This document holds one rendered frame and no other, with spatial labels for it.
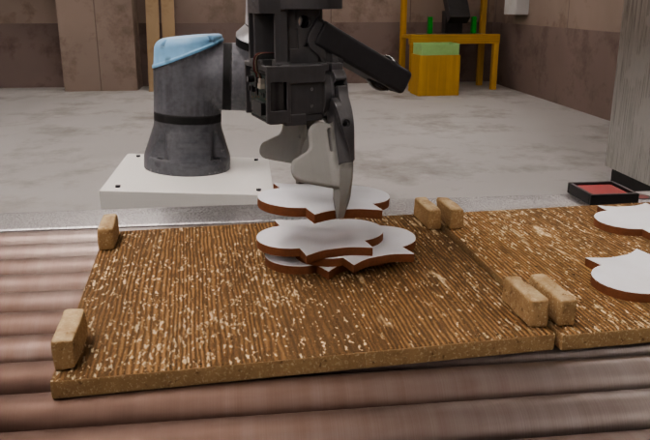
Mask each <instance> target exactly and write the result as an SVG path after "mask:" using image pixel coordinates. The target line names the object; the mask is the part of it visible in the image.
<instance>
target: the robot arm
mask: <svg viewBox="0 0 650 440"><path fill-rule="evenodd" d="M324 9H342V0H246V22H245V24H244V25H243V26H242V27H241V28H240V29H239V30H238V31H237V32H236V43H224V42H223V37H222V34H197V35H186V36H176V37H168V38H163V39H160V40H158V41H157V42H156V44H155V46H154V64H153V65H152V69H153V74H154V126H153V129H152V131H151V134H150V137H149V140H148V143H147V147H146V150H145V153H144V168H145V169H146V170H148V171H151V172H153V173H157V174H161V175H168V176H179V177H199V176H210V175H216V174H221V173H224V172H226V171H228V170H229V169H230V154H229V151H228V148H227V144H226V141H225V138H224V134H223V131H222V110H241V111H246V112H247V113H251V115H252V116H254V117H256V118H258V119H259V120H261V121H263V122H265V123H267V124H269V125H278V124H282V128H281V132H280V133H279V134H278V135H276V136H273V137H271V138H269V139H267V140H265V141H263V142H262V143H261V145H260V148H259V153H260V155H261V157H262V158H264V159H267V160H273V161H283V162H288V163H291V174H292V176H293V178H294V179H295V180H296V184H310V185H315V186H320V187H325V188H331V189H333V192H334V193H333V196H334V197H333V200H334V206H335V209H336V219H342V218H343V217H344V215H345V212H346V209H347V206H348V203H349V200H350V194H351V188H352V180H353V161H354V160H355V144H354V119H353V112H352V107H351V103H350V99H349V96H348V86H347V77H346V73H345V70H344V69H343V68H342V67H345V68H347V69H348V70H350V71H352V72H353V73H355V74H357V75H359V76H361V77H362V78H364V79H365V80H366V81H367V82H368V84H369V85H370V86H371V87H372V88H373V89H375V90H378V91H388V90H390V91H393V92H397V93H402V92H403V91H404V90H405V88H406V86H407V84H408V82H409V80H410V78H411V72H410V71H409V70H407V69H405V68H404V67H402V66H401V65H400V64H399V63H398V61H397V60H396V59H395V58H393V57H392V56H389V55H382V54H380V53H379V52H377V51H375V50H374V49H372V48H370V47H369V46H367V45H365V44H363V43H361V42H360V41H358V40H356V39H355V38H353V37H351V36H350V35H348V34H346V33H345V32H343V31H341V30H340V29H339V28H337V27H336V26H334V25H332V24H331V23H329V22H327V21H324V20H323V19H322V10H324ZM299 17H300V24H299V23H298V20H299ZM322 119H323V121H324V122H325V123H324V122H319V120H322Z"/></svg>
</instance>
